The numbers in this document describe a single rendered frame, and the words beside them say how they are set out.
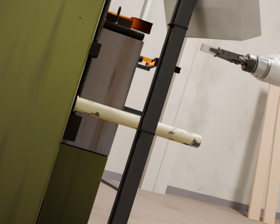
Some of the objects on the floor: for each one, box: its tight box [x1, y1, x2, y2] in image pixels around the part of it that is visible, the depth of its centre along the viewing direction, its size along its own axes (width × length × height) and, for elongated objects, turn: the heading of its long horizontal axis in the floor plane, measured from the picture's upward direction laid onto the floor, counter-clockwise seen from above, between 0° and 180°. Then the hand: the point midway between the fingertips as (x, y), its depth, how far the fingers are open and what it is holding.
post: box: [111, 0, 196, 224], centre depth 151 cm, size 4×4×108 cm
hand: (209, 49), depth 214 cm, fingers closed
